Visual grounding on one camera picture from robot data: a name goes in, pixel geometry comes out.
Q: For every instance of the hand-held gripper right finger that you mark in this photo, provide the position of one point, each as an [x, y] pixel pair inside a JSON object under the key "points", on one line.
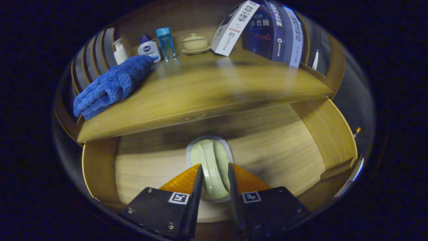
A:
{"points": [[234, 207]]}

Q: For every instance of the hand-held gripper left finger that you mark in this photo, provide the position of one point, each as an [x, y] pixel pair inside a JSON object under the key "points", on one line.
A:
{"points": [[197, 207]]}

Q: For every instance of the wooden drawer with black knob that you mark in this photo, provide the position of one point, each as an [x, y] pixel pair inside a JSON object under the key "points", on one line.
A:
{"points": [[150, 167]]}

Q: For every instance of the wooden countertop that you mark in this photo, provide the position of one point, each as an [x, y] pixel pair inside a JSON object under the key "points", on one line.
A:
{"points": [[200, 93]]}

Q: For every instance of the wooden cabinet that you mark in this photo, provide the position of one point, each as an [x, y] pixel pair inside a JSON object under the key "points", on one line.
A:
{"points": [[187, 16]]}

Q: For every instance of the white box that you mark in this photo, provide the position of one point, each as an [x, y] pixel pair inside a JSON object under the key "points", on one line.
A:
{"points": [[355, 174]]}

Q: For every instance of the blue folded towel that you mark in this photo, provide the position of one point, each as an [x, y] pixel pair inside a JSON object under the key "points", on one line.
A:
{"points": [[110, 87]]}

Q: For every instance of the beige lidded tea cup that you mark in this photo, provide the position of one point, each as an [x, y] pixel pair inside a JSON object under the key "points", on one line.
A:
{"points": [[195, 43]]}

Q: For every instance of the white lotion bottle blue cap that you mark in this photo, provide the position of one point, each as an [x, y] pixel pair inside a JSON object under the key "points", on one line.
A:
{"points": [[148, 49]]}

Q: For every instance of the clear blue bottle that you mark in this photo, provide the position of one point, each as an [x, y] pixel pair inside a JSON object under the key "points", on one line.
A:
{"points": [[166, 43]]}

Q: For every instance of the white pump bottle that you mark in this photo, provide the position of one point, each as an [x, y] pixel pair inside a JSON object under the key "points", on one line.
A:
{"points": [[120, 53]]}

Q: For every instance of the dark blue book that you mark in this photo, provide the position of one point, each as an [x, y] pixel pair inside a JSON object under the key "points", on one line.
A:
{"points": [[264, 33]]}

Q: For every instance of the pale lavender book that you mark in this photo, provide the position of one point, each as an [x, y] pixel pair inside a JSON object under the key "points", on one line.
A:
{"points": [[296, 40]]}

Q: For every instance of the white book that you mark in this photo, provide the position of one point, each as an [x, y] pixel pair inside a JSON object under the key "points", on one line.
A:
{"points": [[234, 28]]}

